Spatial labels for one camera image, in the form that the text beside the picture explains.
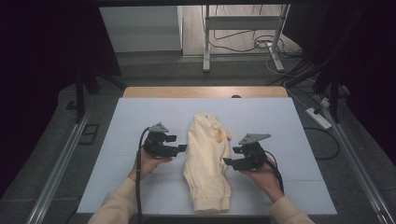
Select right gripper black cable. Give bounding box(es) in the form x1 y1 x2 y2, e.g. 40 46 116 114
264 150 285 194

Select dark curtain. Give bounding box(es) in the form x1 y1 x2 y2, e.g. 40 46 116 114
283 0 396 166
0 0 122 200

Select person's right hand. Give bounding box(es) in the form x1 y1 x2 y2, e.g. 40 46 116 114
241 157 286 203

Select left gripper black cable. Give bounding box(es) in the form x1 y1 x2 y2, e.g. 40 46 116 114
135 126 152 224

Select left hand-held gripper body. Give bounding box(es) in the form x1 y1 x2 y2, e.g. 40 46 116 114
142 121 180 160

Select person's left hand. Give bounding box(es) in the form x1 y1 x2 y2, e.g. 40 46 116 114
128 147 174 183

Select tangle of floor cables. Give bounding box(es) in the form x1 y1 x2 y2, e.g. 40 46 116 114
202 4 312 110

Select black metal stand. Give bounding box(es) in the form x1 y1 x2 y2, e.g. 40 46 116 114
284 59 344 124
74 66 125 124

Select white power strip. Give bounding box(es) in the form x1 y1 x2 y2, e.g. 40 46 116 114
305 106 333 131

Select black looped floor cable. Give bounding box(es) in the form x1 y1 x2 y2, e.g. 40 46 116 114
303 126 341 161

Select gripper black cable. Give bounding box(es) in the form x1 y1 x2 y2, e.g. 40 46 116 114
135 126 152 224
264 150 285 194

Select pale blue table sheet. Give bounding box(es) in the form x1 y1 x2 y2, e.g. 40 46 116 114
76 97 338 217

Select black floor frame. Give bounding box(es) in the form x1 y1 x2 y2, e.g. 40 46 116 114
78 123 101 146

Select white wall panel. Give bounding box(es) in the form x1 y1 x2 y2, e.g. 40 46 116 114
99 6 183 53

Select aluminium floor rail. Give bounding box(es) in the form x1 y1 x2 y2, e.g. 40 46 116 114
26 110 92 224
317 96 396 224

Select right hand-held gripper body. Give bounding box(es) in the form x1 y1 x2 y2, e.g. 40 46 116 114
232 133 272 172

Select cream baby pants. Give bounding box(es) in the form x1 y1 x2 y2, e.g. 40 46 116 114
182 111 233 214

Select white metal desk frame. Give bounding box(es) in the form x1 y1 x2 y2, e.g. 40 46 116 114
202 3 292 74

